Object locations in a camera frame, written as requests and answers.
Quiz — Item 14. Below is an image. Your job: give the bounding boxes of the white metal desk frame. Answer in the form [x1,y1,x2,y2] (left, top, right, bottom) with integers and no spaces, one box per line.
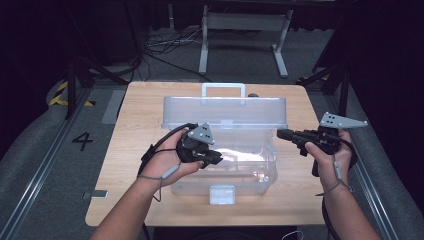
[198,4,294,79]

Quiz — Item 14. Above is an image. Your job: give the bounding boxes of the bundle of floor cables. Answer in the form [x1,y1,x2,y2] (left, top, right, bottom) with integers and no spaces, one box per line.
[143,28,214,84]

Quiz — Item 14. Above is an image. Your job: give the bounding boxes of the grey left wrist lanyard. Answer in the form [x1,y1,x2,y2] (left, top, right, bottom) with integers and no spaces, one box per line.
[137,163,183,203]

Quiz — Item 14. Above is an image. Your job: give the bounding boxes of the black metal stand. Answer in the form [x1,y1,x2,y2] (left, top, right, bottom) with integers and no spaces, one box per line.
[295,63,352,118]
[64,56,130,120]

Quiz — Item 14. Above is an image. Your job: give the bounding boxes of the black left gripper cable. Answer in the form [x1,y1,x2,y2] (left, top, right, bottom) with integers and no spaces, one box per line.
[136,122,198,177]

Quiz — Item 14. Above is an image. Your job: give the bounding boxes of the grey tape piece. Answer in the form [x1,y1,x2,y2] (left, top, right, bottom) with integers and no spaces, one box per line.
[82,189,110,200]

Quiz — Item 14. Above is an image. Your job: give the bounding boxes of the clear plastic storage box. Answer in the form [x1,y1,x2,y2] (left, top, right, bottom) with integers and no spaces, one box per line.
[161,82,289,206]

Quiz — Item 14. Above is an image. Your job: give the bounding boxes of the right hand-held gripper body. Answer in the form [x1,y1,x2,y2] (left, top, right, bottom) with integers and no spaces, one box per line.
[292,111,369,157]

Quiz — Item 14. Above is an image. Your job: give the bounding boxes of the grey wrist lanyard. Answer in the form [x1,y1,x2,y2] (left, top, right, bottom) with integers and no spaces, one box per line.
[137,163,183,203]
[315,160,354,197]

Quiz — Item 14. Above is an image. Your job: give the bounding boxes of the thin white cable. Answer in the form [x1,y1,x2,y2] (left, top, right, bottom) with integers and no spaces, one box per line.
[280,229,305,240]

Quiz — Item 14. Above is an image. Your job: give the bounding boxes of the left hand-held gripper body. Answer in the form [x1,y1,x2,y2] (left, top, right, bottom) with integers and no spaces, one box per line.
[175,122,217,165]

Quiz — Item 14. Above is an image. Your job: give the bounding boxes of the grey right wrist lanyard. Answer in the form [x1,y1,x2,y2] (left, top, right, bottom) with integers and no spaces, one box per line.
[315,160,354,197]

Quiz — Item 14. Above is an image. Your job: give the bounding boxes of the person's left hand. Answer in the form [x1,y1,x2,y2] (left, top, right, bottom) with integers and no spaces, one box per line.
[137,127,205,188]

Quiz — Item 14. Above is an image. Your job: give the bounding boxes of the grey floor plate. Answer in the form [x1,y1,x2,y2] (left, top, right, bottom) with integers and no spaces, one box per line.
[101,89,127,126]

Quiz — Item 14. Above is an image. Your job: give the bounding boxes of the person's right hand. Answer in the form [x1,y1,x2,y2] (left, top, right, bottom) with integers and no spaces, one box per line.
[304,129,355,198]

